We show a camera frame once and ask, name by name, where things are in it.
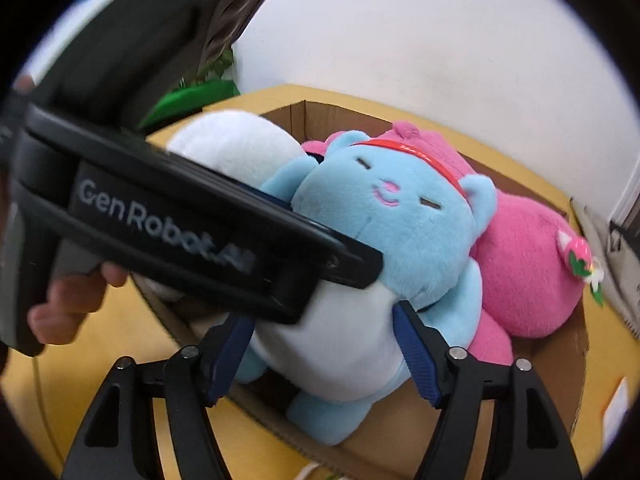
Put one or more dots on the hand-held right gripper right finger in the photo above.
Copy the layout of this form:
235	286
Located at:
415	350

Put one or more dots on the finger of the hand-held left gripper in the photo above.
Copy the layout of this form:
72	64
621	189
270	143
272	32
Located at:
262	196
357	265

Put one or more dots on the green potted plant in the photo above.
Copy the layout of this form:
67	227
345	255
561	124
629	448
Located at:
215	67

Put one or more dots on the bright pink plush toy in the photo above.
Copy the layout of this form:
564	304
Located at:
525	270

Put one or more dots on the brown cardboard box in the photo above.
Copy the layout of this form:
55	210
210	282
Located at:
555	360

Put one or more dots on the white round plush toy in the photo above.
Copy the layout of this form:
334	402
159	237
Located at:
235	145

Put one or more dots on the person's left hand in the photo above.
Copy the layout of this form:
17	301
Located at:
65	315

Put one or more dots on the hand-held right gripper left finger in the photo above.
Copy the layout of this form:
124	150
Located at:
225	355

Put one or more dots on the blue bear plush toy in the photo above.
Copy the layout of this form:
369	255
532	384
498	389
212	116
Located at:
400	240

